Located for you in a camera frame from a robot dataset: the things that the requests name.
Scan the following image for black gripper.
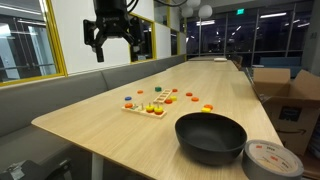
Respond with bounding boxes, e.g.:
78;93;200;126
92;0;141;63

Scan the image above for medium yellow framed window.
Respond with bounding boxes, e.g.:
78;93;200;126
125;11;157;64

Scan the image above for narrow yellow framed window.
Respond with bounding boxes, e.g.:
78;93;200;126
169;28;181;56

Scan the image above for wooden slotted tray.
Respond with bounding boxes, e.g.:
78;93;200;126
152;88;173;105

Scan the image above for wooden peg board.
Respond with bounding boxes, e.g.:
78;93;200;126
121;101;168;120

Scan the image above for white globe pendant lamp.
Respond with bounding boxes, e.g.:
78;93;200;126
181;6;194;18
198;4;214;20
186;0;202;8

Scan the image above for grey upholstered bench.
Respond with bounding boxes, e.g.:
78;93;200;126
0;54;187;180

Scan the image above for light wooden table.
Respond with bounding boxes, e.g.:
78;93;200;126
165;59;240;73
187;55;231;62

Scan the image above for large yellow framed window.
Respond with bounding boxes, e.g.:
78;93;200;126
0;0;68;88

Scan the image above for white table leg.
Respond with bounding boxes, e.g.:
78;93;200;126
91;152;104;180

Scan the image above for brown chair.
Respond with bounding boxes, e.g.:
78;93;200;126
236;55;244;70

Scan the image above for black bowl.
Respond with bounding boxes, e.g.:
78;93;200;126
174;112;248;167

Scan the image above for blue sofa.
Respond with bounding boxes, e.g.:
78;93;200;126
259;56;303;78

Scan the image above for cardboard box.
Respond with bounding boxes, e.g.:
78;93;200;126
252;67;320;157

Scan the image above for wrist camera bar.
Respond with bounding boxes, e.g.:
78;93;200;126
83;16;148;46

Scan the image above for grey duct tape roll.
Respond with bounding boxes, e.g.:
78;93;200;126
241;139;305;180

